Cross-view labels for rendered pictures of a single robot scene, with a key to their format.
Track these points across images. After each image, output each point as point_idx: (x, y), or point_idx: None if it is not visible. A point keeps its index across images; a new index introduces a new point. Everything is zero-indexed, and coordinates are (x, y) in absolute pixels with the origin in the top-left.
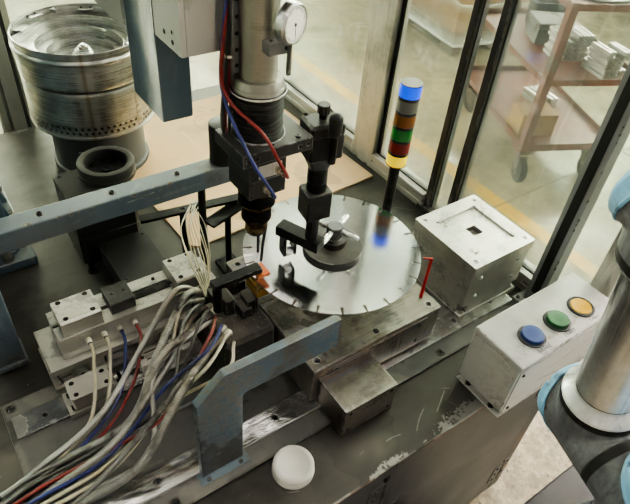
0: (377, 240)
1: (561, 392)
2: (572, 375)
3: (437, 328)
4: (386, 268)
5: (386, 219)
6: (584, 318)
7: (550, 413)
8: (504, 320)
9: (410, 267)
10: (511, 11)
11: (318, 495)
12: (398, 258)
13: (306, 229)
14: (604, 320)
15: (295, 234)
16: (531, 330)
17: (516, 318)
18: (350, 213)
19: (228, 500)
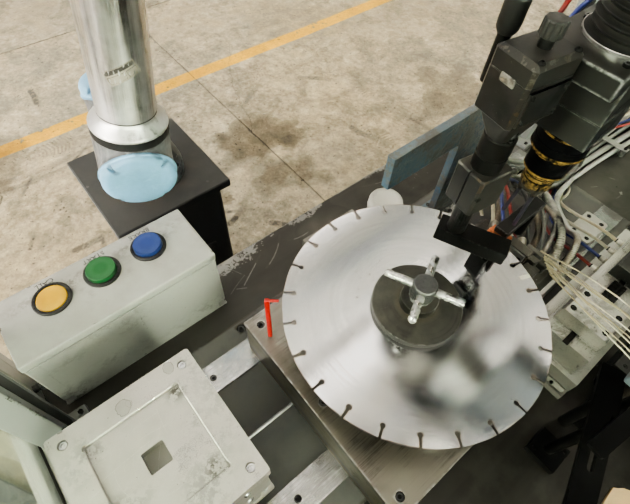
0: (349, 331)
1: (167, 127)
2: (152, 126)
3: (238, 361)
4: (333, 277)
5: (336, 387)
6: (59, 280)
7: (172, 156)
8: (174, 265)
9: (299, 282)
10: None
11: (361, 191)
12: (316, 297)
13: None
14: (144, 11)
15: (478, 227)
16: (147, 246)
17: (156, 270)
18: (401, 393)
19: (426, 184)
